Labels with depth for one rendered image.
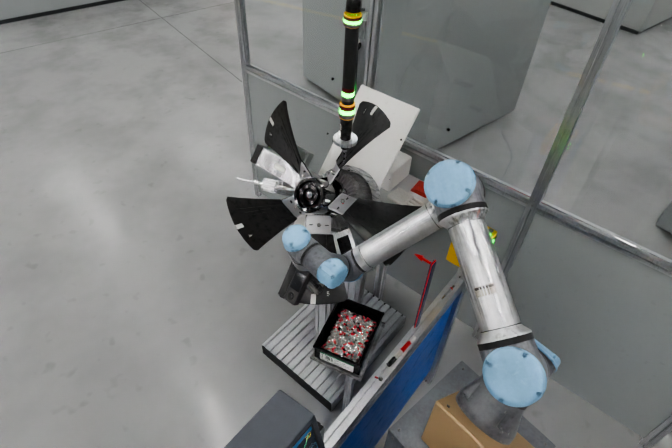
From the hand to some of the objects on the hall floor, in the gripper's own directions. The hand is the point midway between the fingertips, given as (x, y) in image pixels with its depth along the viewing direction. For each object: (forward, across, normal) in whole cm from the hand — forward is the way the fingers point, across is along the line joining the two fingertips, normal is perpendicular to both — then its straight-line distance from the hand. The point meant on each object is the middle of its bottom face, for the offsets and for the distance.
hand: (314, 292), depth 152 cm
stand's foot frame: (+106, +19, -9) cm, 108 cm away
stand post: (+103, +19, 0) cm, 105 cm away
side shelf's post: (+117, +16, -42) cm, 125 cm away
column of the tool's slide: (+118, +46, -46) cm, 135 cm away
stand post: (+110, +19, -22) cm, 114 cm away
